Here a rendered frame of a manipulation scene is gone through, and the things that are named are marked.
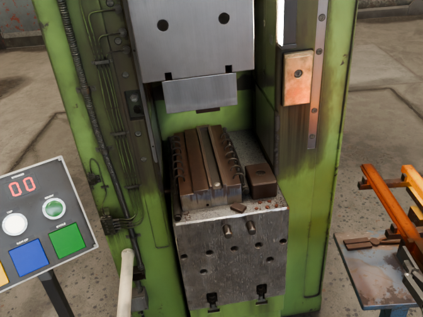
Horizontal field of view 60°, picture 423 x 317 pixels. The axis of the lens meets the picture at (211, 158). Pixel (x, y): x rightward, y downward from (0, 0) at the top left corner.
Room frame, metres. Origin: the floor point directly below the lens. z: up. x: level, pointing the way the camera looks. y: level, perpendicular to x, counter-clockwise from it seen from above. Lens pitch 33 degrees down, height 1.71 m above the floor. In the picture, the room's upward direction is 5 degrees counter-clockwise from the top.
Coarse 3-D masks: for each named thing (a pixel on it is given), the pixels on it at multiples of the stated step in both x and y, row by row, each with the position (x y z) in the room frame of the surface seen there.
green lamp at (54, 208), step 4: (48, 204) 0.78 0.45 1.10; (52, 204) 0.78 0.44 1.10; (56, 204) 0.79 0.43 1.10; (60, 204) 0.79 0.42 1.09; (48, 208) 0.77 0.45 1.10; (52, 208) 0.78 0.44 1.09; (56, 208) 0.78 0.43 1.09; (60, 208) 0.78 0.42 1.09; (48, 212) 0.77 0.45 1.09; (52, 212) 0.77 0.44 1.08; (56, 212) 0.77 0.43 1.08; (60, 212) 0.78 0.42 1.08; (52, 216) 0.77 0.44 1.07
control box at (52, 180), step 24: (24, 168) 0.82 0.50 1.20; (48, 168) 0.84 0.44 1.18; (0, 192) 0.77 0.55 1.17; (24, 192) 0.78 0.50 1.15; (48, 192) 0.80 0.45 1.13; (72, 192) 0.82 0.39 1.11; (0, 216) 0.73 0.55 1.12; (24, 216) 0.75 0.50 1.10; (48, 216) 0.76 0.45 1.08; (72, 216) 0.78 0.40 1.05; (0, 240) 0.70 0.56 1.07; (24, 240) 0.71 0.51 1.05; (48, 240) 0.73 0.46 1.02; (96, 240) 0.76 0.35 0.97; (48, 264) 0.69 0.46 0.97; (0, 288) 0.63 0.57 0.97
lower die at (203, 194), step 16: (208, 128) 1.32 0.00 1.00; (176, 144) 1.25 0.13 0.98; (192, 144) 1.22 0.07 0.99; (224, 144) 1.19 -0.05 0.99; (192, 160) 1.10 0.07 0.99; (224, 160) 1.08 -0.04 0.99; (192, 176) 1.01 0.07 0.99; (208, 176) 0.99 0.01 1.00; (224, 176) 0.99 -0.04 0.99; (192, 192) 0.93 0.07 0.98; (208, 192) 0.93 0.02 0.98; (224, 192) 0.93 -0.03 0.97; (240, 192) 0.94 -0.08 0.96; (192, 208) 0.93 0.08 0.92
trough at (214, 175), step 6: (204, 132) 1.31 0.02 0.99; (204, 138) 1.26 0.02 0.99; (210, 138) 1.24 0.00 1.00; (204, 144) 1.22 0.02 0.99; (210, 144) 1.21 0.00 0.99; (210, 150) 1.17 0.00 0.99; (210, 156) 1.13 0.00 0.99; (210, 162) 1.09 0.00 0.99; (216, 162) 1.08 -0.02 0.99; (210, 168) 1.05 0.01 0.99; (216, 168) 1.05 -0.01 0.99; (210, 174) 1.01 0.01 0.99; (216, 174) 1.01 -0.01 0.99; (216, 180) 0.98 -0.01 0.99; (216, 186) 0.95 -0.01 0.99; (222, 186) 0.94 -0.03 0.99
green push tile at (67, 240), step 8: (72, 224) 0.76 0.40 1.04; (56, 232) 0.74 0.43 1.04; (64, 232) 0.75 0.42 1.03; (72, 232) 0.75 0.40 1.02; (56, 240) 0.73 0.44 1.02; (64, 240) 0.73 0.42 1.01; (72, 240) 0.74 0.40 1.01; (80, 240) 0.74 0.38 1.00; (56, 248) 0.71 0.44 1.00; (64, 248) 0.72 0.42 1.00; (72, 248) 0.72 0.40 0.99; (80, 248) 0.73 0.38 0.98; (64, 256) 0.71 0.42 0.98
